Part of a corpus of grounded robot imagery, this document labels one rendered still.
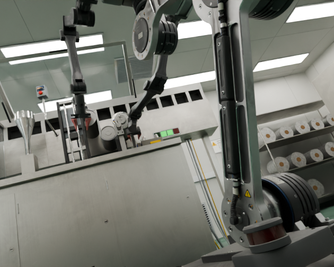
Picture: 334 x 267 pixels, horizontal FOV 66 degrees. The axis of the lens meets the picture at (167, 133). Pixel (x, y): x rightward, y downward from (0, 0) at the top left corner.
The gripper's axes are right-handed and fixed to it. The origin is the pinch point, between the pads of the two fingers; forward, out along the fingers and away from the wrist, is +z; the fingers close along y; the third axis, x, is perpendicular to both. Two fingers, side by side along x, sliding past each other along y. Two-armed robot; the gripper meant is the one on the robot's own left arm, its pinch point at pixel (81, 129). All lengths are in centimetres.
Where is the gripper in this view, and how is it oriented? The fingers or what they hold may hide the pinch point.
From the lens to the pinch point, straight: 158.3
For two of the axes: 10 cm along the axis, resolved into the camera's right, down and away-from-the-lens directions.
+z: 0.5, 10.0, 0.8
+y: -8.6, 0.8, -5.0
